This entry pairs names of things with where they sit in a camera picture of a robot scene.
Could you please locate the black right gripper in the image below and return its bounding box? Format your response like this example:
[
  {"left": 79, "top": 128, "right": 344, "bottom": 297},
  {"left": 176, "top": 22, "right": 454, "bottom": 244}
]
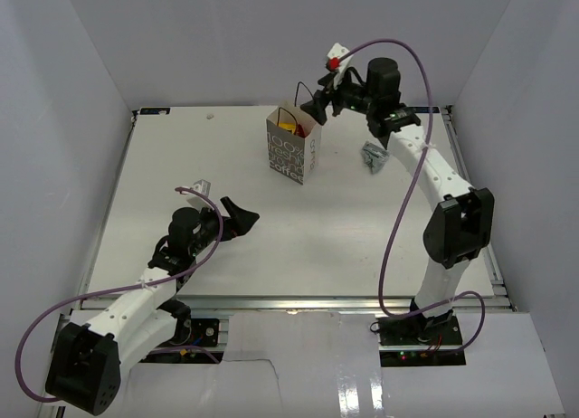
[{"left": 302, "top": 66, "right": 379, "bottom": 126}]

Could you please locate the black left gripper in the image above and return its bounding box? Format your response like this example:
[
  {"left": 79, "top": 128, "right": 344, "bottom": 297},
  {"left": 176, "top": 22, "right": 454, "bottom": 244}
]
[{"left": 189, "top": 197, "right": 259, "bottom": 257}]

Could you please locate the yellow M&M's packet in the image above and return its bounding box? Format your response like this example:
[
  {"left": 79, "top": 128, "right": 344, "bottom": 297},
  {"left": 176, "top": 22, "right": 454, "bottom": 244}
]
[{"left": 277, "top": 119, "right": 296, "bottom": 134}]

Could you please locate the red candy packet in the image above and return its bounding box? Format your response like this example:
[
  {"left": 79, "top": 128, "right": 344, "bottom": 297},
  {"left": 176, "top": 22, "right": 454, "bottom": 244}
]
[{"left": 294, "top": 124, "right": 308, "bottom": 138}]

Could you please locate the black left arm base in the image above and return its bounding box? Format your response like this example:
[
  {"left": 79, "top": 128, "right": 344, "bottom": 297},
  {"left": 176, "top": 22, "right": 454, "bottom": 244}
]
[{"left": 143, "top": 318, "right": 220, "bottom": 364}]

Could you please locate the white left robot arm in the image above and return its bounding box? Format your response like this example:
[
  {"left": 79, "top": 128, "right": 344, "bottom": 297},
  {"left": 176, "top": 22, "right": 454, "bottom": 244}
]
[{"left": 45, "top": 196, "right": 260, "bottom": 415}]

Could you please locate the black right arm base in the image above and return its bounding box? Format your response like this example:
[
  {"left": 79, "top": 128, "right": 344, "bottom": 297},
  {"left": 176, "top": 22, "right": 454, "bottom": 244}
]
[{"left": 369, "top": 316, "right": 466, "bottom": 368}]

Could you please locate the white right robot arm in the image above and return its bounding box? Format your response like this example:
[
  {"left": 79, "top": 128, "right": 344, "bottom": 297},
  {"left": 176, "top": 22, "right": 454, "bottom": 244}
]
[{"left": 301, "top": 56, "right": 495, "bottom": 345}]

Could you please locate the grey paper coffee bag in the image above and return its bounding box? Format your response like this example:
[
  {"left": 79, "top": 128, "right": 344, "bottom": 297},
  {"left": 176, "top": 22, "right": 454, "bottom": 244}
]
[{"left": 265, "top": 81, "right": 322, "bottom": 185}]

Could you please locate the silver crumpled wrapper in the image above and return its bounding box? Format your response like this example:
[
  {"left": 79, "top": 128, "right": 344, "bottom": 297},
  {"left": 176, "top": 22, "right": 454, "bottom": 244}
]
[{"left": 361, "top": 141, "right": 390, "bottom": 175}]

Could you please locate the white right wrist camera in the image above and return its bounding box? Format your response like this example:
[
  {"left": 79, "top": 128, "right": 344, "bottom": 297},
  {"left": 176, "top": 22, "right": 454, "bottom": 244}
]
[{"left": 327, "top": 43, "right": 352, "bottom": 90}]

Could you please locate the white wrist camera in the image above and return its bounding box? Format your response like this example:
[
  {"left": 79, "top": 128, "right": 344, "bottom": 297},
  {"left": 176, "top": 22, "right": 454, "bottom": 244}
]
[
  {"left": 327, "top": 43, "right": 352, "bottom": 90},
  {"left": 176, "top": 179, "right": 211, "bottom": 211}
]

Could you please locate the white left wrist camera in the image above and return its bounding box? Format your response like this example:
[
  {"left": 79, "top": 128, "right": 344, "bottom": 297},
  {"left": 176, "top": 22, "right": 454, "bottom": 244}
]
[{"left": 176, "top": 179, "right": 211, "bottom": 211}]

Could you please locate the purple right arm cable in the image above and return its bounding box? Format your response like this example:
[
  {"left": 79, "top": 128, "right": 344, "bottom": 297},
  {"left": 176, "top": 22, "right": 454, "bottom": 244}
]
[{"left": 337, "top": 37, "right": 486, "bottom": 356}]

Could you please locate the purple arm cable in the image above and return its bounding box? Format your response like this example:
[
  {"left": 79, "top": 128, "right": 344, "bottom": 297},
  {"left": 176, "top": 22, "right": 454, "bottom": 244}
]
[
  {"left": 15, "top": 185, "right": 225, "bottom": 404},
  {"left": 337, "top": 37, "right": 486, "bottom": 356}
]

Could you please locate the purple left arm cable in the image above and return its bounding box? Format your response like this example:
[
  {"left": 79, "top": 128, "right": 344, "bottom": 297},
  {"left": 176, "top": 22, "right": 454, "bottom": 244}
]
[{"left": 15, "top": 185, "right": 225, "bottom": 404}]

